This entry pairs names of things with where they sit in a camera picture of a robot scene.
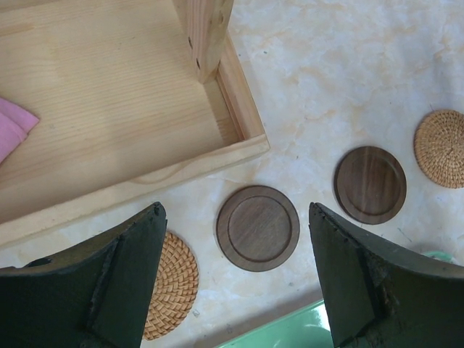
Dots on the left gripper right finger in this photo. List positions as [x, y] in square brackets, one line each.
[380, 294]

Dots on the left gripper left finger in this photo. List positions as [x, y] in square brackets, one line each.
[94, 294]

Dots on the woven rattan coaster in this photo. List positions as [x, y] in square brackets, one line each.
[175, 288]

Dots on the dark brown wooden coaster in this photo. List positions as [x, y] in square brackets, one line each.
[370, 185]

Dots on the dark reddish wooden coaster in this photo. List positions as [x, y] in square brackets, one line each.
[257, 228]

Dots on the light woven coaster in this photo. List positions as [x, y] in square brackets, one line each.
[438, 147]

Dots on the green floral tray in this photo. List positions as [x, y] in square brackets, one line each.
[308, 327]

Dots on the pink cloth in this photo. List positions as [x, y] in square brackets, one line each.
[16, 123]

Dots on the wooden rack stand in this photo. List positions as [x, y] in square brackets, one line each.
[131, 96]

